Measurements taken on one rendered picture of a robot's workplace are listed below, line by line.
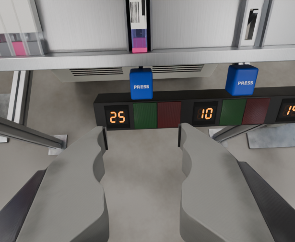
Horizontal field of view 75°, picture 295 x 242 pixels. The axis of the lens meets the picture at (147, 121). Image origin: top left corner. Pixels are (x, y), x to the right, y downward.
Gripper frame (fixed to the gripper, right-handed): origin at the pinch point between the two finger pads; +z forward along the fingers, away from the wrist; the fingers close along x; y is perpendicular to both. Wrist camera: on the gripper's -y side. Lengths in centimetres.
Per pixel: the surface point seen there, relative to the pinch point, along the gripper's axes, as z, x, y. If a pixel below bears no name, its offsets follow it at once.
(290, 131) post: 64, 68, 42
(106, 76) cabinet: 75, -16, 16
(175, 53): 7.7, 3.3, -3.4
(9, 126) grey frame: 38, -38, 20
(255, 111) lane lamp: 10.8, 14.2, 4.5
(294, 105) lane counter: 10.8, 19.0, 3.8
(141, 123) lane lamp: 10.8, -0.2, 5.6
